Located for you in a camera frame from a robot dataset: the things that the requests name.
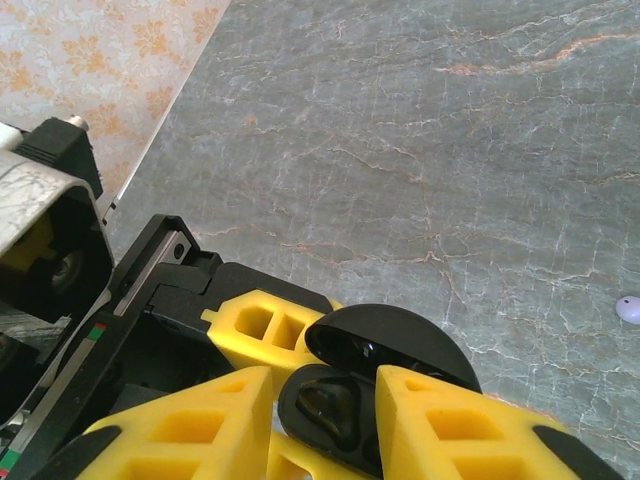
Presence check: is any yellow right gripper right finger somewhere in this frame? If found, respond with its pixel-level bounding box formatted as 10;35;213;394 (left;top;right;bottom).
374;364;626;480

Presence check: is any white earbud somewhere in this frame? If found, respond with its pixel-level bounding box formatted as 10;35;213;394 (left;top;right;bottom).
614;294;640;326

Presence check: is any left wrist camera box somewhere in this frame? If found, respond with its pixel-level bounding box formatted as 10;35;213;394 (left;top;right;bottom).
0;114;117;391

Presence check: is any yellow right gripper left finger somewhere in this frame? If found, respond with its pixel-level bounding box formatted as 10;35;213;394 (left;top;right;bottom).
42;364;275;480

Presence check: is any black earbud charging case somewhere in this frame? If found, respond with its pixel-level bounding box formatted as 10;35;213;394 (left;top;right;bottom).
277;303;484;479

